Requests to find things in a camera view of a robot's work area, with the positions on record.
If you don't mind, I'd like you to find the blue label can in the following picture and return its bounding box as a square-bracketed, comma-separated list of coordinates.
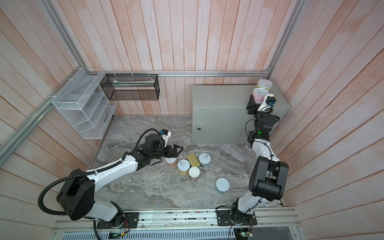
[199, 153, 212, 167]

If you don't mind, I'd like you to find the white wire mesh shelf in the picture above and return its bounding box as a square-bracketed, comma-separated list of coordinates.
[52, 68, 118, 140]

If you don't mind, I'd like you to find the orange yellow label can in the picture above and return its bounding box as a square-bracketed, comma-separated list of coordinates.
[257, 79, 273, 92]

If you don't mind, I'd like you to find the pink label can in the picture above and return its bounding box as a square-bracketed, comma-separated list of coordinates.
[253, 88, 269, 105]

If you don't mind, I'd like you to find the yellow can lying down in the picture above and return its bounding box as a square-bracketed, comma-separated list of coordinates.
[187, 153, 201, 168]

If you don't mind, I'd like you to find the yellow label can upright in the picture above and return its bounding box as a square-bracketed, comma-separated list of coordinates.
[178, 160, 191, 175]

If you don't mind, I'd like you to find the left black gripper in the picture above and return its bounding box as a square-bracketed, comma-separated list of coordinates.
[150, 144, 184, 159]

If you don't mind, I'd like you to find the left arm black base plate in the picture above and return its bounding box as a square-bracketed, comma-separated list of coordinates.
[97, 212, 140, 229]

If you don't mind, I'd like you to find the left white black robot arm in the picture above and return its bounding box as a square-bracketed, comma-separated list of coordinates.
[57, 133, 184, 226]

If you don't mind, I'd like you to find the black corrugated cable conduit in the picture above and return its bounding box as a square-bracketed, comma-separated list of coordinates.
[37, 128, 163, 216]

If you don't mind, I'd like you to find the grey metal cabinet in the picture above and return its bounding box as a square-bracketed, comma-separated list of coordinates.
[191, 84, 291, 145]

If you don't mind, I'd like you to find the black mesh wall basket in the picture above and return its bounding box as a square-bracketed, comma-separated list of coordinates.
[101, 73, 160, 101]

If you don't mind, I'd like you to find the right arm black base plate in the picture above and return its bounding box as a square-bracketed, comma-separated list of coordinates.
[216, 209, 258, 226]

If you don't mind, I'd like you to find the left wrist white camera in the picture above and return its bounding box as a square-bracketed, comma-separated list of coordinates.
[160, 129, 172, 147]

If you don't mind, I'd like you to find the brown label can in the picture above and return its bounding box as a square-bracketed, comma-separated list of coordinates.
[164, 158, 178, 168]

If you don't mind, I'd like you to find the horizontal aluminium wall rail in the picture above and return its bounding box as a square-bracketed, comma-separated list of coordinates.
[101, 69, 269, 78]

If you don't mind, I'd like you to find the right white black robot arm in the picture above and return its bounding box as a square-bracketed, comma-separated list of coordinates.
[231, 94, 289, 225]

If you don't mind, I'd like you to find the left aluminium frame rail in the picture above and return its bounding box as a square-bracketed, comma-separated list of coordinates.
[1, 67, 82, 167]

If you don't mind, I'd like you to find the small brown white-lid can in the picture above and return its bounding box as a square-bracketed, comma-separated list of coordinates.
[188, 167, 201, 181]

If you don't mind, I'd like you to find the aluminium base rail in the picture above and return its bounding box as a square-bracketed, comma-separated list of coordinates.
[52, 207, 301, 233]

